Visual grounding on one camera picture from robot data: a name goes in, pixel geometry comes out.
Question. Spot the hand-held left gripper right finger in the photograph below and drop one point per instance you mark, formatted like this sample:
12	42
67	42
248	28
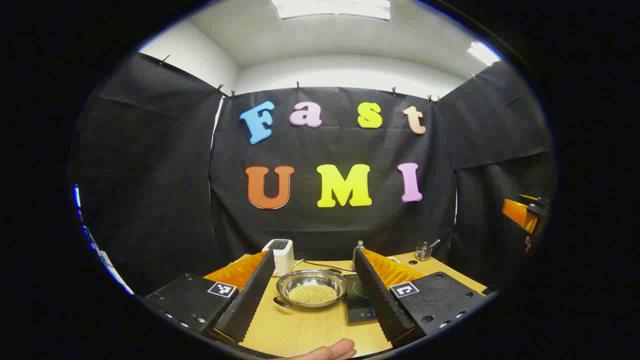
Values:
375	295

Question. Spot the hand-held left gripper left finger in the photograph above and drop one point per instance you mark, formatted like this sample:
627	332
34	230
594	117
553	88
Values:
250	300

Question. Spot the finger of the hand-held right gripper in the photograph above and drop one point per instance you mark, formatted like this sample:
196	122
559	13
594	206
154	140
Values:
517	212

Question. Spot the black induction cooktop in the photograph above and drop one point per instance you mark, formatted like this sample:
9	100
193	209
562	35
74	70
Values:
357	302

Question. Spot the pile of yellow soybeans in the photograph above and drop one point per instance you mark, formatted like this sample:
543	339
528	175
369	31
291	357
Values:
313	294

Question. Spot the silver bottle with printed label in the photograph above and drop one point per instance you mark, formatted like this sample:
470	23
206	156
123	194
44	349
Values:
359	244

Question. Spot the white toaster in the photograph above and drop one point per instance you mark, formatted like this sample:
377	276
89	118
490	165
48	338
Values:
282	257

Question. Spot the ceiling light panel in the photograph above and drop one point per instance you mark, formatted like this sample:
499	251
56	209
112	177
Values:
482	52
332	8

